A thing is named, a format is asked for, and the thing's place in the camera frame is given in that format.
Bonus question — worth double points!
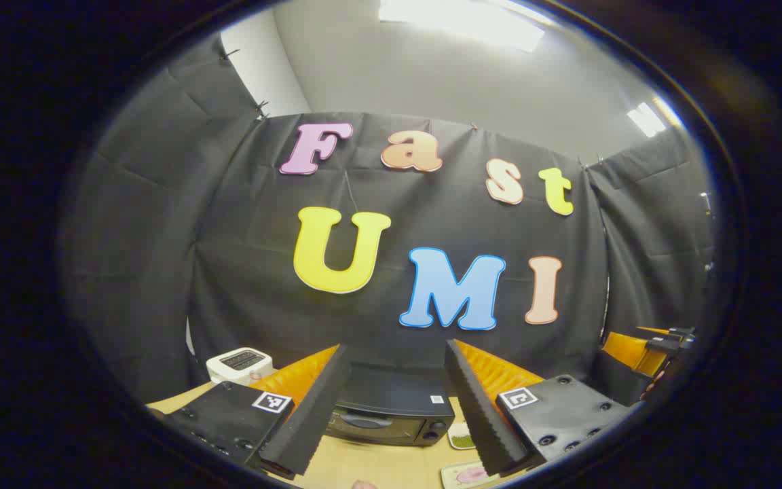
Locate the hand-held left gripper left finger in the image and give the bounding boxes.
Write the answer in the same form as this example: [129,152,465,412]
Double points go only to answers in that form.
[150,344,354,476]

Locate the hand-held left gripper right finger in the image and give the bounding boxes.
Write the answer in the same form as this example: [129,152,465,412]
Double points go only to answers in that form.
[444,338,644,476]

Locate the cream square plate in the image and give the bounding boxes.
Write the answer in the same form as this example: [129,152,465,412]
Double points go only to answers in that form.
[441,460,500,488]

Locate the black electric oven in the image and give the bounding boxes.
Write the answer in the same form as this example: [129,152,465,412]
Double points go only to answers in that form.
[327,363,456,447]

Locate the white divided tray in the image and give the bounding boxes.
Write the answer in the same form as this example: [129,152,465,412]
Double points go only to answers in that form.
[447,421,479,450]

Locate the white small appliance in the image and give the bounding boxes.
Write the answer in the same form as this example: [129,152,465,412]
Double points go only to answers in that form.
[206,347,275,386]

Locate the black backdrop cloth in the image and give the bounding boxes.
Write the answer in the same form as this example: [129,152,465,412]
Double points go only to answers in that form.
[58,34,718,408]

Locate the small ceiling light panel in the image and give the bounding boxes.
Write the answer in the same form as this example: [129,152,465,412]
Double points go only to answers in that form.
[627,102,667,138]

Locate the large ceiling light panel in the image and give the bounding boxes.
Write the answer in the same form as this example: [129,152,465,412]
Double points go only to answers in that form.
[379,0,544,52]

